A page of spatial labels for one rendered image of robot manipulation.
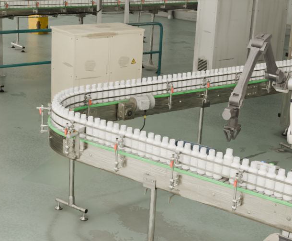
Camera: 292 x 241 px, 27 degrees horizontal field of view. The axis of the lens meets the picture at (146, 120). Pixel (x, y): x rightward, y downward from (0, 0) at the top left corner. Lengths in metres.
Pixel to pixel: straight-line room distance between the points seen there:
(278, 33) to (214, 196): 7.24
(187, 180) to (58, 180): 2.52
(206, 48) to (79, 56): 2.83
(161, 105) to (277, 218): 2.30
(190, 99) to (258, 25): 4.71
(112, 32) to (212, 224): 3.37
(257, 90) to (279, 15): 4.38
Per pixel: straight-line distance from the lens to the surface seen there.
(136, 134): 4.05
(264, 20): 10.46
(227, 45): 9.93
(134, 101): 5.28
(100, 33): 7.77
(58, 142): 4.52
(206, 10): 9.81
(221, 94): 6.11
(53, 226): 5.25
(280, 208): 3.61
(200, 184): 3.81
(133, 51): 8.13
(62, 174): 6.28
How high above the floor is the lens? 2.45
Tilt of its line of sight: 18 degrees down
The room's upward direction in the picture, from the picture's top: 3 degrees clockwise
